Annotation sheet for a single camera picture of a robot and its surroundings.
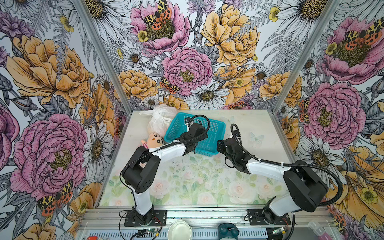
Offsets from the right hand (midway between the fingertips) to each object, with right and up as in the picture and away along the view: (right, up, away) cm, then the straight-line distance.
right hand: (218, 145), depth 91 cm
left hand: (-12, +6, +3) cm, 14 cm away
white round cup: (-21, -38, -19) cm, 47 cm away
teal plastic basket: (-4, -3, +11) cm, 13 cm away
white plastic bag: (-36, +14, +9) cm, 40 cm away
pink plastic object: (+43, -37, -21) cm, 61 cm away
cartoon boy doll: (-39, +2, +4) cm, 39 cm away
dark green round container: (0, -33, -26) cm, 42 cm away
